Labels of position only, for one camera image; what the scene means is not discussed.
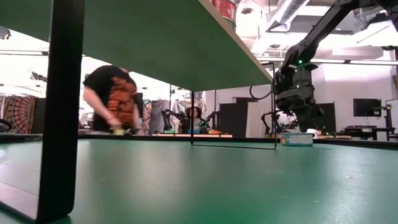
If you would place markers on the black partition panel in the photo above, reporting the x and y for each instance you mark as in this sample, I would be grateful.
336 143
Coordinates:
329 118
233 118

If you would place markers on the dark low table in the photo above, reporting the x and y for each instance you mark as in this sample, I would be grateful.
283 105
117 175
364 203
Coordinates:
367 129

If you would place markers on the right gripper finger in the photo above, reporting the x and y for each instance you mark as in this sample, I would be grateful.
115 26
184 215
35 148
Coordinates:
305 123

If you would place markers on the red patterned tapestry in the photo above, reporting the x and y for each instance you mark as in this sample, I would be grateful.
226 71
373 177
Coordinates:
18 113

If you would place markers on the grey hanging cloth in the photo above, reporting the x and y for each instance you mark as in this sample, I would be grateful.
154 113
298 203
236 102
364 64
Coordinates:
157 115

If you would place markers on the black wall screen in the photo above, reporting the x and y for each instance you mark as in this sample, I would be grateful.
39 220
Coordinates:
367 107

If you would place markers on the white partition panel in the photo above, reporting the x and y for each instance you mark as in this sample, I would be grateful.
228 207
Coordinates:
256 121

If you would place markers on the wooden shelf riser black legs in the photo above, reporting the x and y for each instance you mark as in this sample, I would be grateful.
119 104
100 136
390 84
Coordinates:
155 37

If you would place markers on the wooden background table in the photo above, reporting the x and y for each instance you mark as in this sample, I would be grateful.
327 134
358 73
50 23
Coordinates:
186 135

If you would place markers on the silver-lid can red label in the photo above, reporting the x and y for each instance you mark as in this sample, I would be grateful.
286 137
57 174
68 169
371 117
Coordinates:
225 9

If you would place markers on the green table mat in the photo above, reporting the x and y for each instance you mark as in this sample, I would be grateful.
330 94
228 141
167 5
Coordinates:
199 180

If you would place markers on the black background robot arm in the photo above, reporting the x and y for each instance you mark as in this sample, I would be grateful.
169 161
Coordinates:
264 123
214 116
166 119

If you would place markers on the person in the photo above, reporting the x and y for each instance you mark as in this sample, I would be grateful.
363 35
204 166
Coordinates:
196 116
102 84

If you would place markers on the dark cabinet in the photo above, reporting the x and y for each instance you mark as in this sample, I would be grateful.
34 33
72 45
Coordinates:
38 115

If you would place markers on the ceiling light bar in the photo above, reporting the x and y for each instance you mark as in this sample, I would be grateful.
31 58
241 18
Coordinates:
357 61

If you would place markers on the black table frame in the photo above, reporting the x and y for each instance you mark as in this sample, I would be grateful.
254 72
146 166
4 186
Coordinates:
248 140

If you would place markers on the black ceiling spotlight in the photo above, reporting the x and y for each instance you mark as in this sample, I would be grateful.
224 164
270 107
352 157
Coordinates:
4 33

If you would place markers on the black camera stand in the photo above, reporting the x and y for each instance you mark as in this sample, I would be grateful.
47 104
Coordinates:
388 118

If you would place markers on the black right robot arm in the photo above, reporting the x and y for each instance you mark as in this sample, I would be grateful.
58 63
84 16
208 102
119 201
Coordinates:
323 28

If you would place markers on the silver ceiling duct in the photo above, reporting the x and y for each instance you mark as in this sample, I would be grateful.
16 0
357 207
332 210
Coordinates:
287 12

